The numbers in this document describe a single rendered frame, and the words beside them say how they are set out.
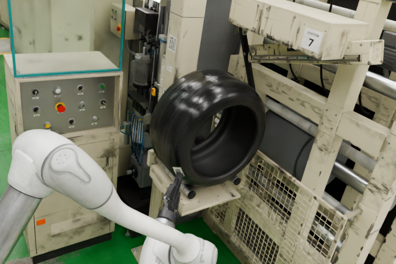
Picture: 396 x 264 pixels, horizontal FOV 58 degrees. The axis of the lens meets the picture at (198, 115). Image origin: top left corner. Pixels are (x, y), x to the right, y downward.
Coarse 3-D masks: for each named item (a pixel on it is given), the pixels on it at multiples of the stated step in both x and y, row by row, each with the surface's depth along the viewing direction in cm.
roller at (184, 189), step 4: (156, 160) 194; (160, 164) 190; (164, 168) 187; (168, 172) 184; (172, 176) 181; (184, 184) 174; (180, 188) 175; (184, 188) 173; (188, 188) 172; (184, 192) 172; (188, 192) 170; (192, 192) 170; (188, 196) 170; (192, 196) 171
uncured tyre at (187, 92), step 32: (192, 96) 153; (224, 96) 154; (256, 96) 167; (160, 128) 160; (192, 128) 151; (224, 128) 200; (256, 128) 176; (160, 160) 174; (192, 160) 195; (224, 160) 194
